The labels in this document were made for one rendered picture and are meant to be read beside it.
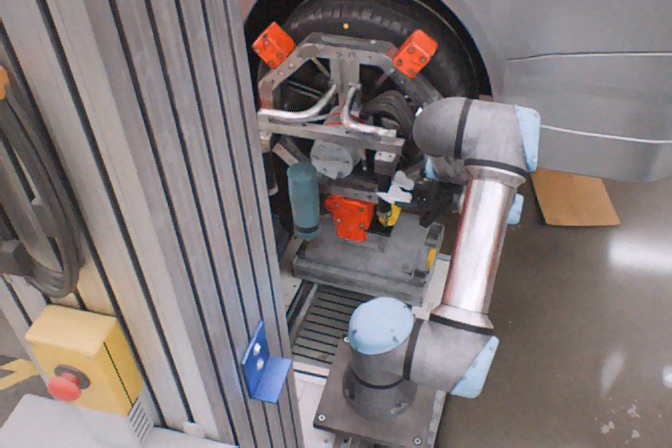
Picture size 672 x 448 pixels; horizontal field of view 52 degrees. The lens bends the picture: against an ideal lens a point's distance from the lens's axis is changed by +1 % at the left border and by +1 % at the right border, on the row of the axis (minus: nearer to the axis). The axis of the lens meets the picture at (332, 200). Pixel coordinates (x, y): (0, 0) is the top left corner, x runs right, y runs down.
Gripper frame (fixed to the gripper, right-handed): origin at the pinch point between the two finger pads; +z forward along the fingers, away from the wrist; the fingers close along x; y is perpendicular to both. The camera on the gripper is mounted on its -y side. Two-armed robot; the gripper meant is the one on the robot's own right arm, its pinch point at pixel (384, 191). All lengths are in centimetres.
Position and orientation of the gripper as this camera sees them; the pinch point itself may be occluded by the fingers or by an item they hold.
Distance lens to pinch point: 182.3
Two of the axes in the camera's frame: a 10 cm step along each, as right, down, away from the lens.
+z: -9.5, -1.9, 2.7
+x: -3.2, 6.5, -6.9
